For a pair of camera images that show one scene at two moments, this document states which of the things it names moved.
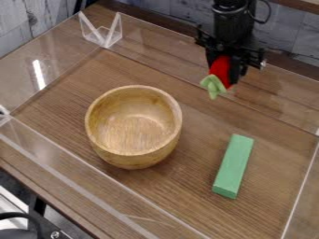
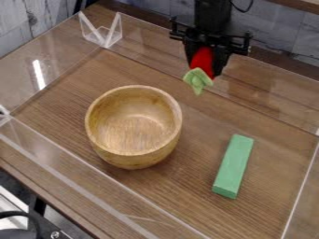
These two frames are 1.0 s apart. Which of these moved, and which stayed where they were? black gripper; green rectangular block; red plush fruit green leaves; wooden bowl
Moved: black gripper; red plush fruit green leaves
Stayed: green rectangular block; wooden bowl
